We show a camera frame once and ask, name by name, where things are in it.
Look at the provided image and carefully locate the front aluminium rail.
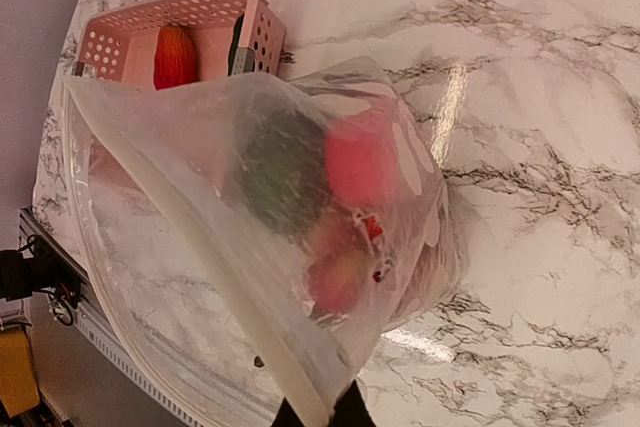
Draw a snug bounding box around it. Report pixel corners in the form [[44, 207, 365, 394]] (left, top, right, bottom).
[[19, 208, 201, 426]]

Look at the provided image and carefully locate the green cucumber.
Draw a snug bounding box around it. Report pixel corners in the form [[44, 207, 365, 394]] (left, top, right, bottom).
[[227, 15, 244, 76]]

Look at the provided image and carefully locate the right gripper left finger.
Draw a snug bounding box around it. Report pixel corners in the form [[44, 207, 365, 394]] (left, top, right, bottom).
[[272, 399, 304, 427]]

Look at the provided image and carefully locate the green avocado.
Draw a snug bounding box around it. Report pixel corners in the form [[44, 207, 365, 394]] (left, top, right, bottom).
[[229, 109, 331, 237]]

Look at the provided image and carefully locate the red round fruit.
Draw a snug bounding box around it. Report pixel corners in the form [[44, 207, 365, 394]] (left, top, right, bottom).
[[325, 112, 397, 206]]

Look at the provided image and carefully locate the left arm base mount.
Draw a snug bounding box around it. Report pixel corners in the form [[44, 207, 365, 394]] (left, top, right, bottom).
[[1, 235, 82, 327]]

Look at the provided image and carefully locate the pink perforated plastic basket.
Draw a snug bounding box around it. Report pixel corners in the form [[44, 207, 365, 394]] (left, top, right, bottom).
[[72, 0, 286, 89]]

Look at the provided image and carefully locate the clear dotted zip top bag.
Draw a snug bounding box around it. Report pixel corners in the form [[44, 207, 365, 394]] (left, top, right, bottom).
[[63, 57, 463, 426]]

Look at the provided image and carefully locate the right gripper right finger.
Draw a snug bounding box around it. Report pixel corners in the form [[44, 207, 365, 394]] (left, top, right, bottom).
[[332, 381, 376, 427]]

